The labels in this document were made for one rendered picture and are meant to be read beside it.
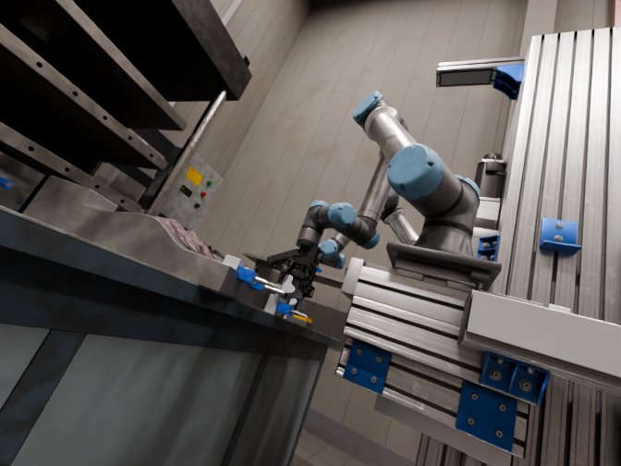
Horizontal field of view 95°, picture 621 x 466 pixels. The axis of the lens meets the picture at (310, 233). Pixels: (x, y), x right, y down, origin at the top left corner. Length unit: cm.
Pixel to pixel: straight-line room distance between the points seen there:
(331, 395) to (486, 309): 275
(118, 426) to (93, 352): 18
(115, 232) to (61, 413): 33
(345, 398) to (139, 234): 275
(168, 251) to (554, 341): 68
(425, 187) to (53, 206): 83
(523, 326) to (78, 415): 71
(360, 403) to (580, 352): 269
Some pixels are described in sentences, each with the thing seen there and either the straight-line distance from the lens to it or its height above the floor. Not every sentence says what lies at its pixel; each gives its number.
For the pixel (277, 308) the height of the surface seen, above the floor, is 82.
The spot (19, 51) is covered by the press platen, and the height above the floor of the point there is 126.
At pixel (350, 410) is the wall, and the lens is 317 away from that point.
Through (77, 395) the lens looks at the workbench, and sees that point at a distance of 63.
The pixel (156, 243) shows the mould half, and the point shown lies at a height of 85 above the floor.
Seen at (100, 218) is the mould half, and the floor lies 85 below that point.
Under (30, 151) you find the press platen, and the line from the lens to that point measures 137.
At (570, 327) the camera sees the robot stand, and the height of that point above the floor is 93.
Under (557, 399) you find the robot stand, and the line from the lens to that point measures 89.
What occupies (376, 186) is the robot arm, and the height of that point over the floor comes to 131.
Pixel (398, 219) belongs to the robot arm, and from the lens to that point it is 144.
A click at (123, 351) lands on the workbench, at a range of 64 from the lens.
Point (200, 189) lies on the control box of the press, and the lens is 182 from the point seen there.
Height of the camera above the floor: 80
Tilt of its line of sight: 18 degrees up
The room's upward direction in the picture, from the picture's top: 21 degrees clockwise
